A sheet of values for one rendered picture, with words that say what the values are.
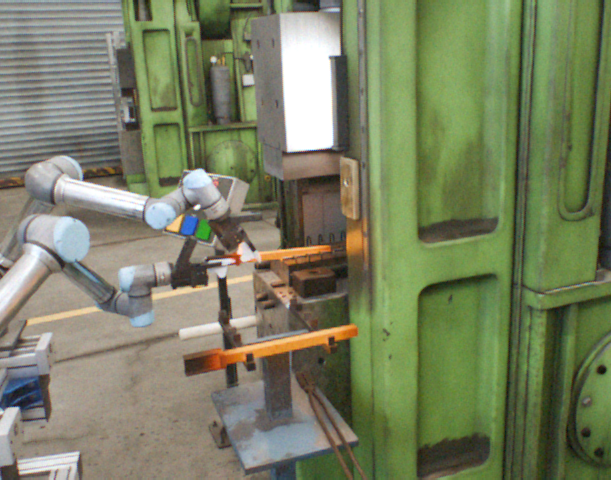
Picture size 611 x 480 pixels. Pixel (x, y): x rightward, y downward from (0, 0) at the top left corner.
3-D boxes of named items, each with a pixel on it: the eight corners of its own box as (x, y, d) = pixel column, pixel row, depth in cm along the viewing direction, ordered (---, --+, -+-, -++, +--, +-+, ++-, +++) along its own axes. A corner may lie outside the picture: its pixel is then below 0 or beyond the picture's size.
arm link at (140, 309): (135, 316, 212) (132, 284, 209) (160, 322, 206) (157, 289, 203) (117, 324, 205) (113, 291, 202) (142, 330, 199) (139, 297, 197)
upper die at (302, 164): (283, 180, 202) (281, 150, 199) (264, 171, 220) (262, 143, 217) (401, 166, 216) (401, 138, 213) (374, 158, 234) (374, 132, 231)
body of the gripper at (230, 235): (224, 248, 213) (204, 220, 208) (245, 233, 214) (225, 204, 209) (230, 254, 206) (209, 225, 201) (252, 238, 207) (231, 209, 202)
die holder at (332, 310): (294, 432, 209) (286, 305, 197) (259, 380, 244) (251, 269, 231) (442, 394, 228) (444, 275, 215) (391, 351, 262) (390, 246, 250)
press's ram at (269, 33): (296, 156, 187) (289, 10, 176) (258, 141, 222) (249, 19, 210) (422, 143, 201) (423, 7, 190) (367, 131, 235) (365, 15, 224)
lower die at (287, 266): (289, 286, 212) (287, 262, 209) (270, 269, 230) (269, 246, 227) (401, 266, 226) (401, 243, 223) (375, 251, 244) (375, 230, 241)
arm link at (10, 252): (-39, 284, 212) (39, 153, 196) (-12, 269, 226) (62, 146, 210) (-8, 305, 213) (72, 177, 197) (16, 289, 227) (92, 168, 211)
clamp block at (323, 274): (302, 299, 201) (301, 279, 199) (293, 290, 209) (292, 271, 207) (337, 292, 205) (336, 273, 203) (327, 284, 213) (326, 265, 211)
